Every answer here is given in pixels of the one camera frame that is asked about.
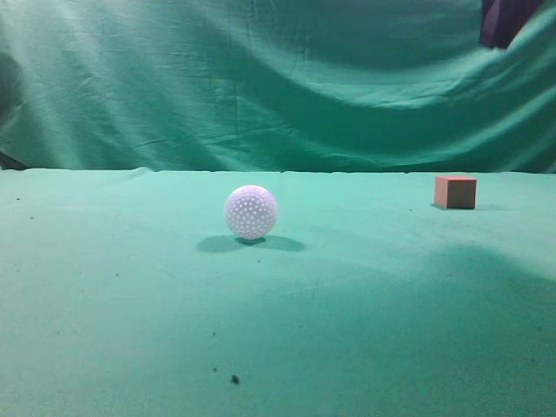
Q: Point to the red cube block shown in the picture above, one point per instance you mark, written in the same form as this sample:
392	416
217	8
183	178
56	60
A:
455	191

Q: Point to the white dimpled ball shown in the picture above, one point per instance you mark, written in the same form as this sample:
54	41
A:
250	212

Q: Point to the green table cloth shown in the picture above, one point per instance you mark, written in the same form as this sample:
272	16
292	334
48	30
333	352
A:
124	293

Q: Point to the green backdrop cloth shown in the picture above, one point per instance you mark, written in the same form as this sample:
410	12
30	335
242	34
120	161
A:
317	86

